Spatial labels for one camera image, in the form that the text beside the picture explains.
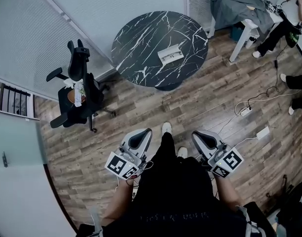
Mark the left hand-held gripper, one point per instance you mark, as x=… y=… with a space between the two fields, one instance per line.
x=131 y=154

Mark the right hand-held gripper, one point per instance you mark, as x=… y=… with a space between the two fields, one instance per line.
x=215 y=154

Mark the person's right forearm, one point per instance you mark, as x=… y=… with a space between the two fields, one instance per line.
x=227 y=194

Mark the person's left forearm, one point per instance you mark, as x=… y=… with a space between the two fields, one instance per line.
x=119 y=201

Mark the person's white shoe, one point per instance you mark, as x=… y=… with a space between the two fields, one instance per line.
x=166 y=128
x=182 y=152

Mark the person's black trousers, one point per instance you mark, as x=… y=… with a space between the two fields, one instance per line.
x=173 y=176

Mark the white flat adapter box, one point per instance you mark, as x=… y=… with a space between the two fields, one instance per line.
x=262 y=133

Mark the white power strip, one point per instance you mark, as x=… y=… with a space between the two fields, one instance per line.
x=245 y=111

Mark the person's black shirt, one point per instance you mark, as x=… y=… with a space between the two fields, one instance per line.
x=175 y=221

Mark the brown seat cushion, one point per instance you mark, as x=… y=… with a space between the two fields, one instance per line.
x=71 y=96

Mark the white crumpled cloth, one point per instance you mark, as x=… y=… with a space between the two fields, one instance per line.
x=77 y=90

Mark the black stand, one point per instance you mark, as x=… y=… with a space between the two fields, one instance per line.
x=292 y=206

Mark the black office chair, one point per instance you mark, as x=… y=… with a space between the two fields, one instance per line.
x=79 y=65

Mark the round black marble table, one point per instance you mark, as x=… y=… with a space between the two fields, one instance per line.
x=141 y=41

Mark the dark teal box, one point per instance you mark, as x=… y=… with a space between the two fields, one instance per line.
x=237 y=32

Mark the black stair railing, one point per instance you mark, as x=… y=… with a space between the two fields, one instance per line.
x=14 y=100

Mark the white table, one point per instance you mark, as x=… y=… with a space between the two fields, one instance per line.
x=247 y=28

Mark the grey cloth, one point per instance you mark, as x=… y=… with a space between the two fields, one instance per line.
x=239 y=6

